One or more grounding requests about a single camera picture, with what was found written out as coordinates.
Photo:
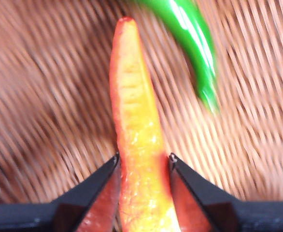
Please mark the green chili pepper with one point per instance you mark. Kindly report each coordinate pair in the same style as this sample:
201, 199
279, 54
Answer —
192, 36

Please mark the orange carrot with green leaves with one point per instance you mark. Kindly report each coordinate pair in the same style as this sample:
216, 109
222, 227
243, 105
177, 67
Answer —
136, 120

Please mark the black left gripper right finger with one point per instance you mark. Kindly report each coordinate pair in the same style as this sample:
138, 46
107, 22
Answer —
216, 212

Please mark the brown woven wicker basket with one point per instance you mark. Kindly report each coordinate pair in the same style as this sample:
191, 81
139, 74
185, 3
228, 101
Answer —
47, 96

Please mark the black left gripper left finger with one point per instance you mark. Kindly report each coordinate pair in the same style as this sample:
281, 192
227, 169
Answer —
59, 215

